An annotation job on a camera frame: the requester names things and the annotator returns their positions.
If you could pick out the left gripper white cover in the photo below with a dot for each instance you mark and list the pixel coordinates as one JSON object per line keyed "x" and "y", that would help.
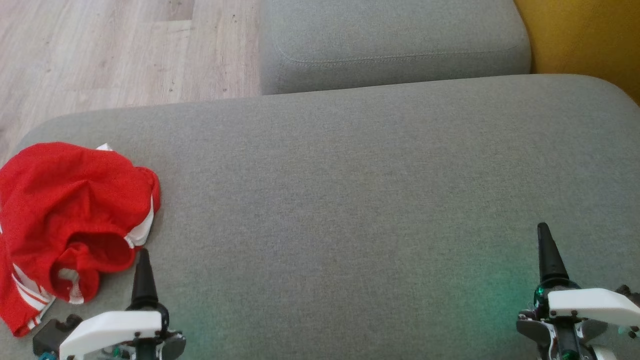
{"x": 112, "y": 327}

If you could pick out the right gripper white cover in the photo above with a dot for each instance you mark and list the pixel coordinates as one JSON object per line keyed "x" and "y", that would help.
{"x": 590, "y": 305}

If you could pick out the red shorts white waistband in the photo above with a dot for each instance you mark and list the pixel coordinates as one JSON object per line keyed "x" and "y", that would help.
{"x": 65, "y": 195}

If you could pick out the large grey sofa seat cushion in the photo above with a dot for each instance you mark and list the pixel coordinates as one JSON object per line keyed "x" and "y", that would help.
{"x": 350, "y": 200}

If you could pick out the small grey sofa cushion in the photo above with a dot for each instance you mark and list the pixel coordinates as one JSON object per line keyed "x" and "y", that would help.
{"x": 390, "y": 40}

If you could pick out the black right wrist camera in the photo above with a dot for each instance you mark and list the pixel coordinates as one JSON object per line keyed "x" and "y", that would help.
{"x": 631, "y": 295}

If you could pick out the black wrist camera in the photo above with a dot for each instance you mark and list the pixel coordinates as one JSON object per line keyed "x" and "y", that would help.
{"x": 631, "y": 295}
{"x": 52, "y": 335}

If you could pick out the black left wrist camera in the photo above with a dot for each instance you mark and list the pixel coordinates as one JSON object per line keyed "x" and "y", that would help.
{"x": 52, "y": 335}

